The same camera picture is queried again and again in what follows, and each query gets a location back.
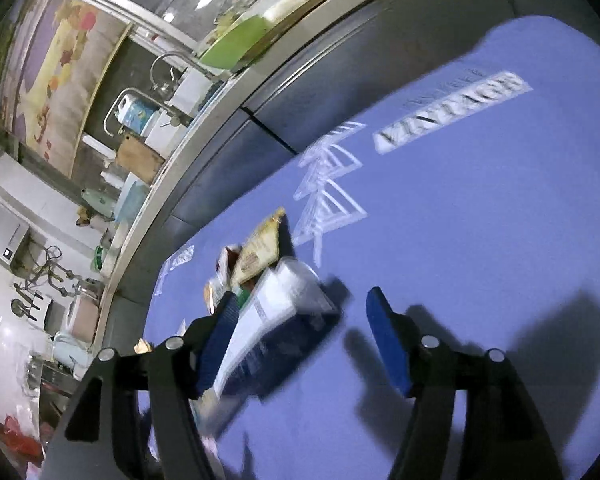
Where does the white wall appliance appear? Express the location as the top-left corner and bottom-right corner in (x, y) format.
(0, 192), (31, 273)

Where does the steel faucet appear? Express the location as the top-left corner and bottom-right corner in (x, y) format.
(150, 51), (216, 91)
(103, 87), (193, 136)

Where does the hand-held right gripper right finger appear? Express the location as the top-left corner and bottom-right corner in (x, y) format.
(366, 286), (566, 480)

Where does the green plastic basin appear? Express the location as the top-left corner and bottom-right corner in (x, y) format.
(197, 15), (276, 73)

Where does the white ceramic sink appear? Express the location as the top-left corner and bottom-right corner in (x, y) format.
(142, 67), (226, 161)

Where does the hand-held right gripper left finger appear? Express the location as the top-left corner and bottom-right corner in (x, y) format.
(42, 290), (243, 480)

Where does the red white wrapper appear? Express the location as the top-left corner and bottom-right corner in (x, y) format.
(204, 244), (243, 316)

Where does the yellow snack packet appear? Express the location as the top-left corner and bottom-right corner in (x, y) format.
(230, 207), (287, 288)

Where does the barred kitchen window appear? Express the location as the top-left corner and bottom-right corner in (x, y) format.
(62, 0), (311, 56)

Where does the light blue plastic box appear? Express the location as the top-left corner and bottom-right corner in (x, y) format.
(115, 180), (148, 226)

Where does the red plastic bag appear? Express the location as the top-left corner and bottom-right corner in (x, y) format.
(2, 414), (45, 461)

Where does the wooden cutting board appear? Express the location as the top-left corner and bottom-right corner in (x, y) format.
(115, 132), (166, 186)

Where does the grey kitchen counter cabinet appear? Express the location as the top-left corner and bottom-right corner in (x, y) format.
(95, 0), (600, 361)

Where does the blue white milk carton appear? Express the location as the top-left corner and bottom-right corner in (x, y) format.
(207, 256), (348, 406)

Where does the pink rice cooker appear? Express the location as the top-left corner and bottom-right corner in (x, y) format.
(62, 292), (101, 341)

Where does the blue white detergent bottle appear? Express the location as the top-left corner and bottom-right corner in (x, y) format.
(116, 96), (158, 133)

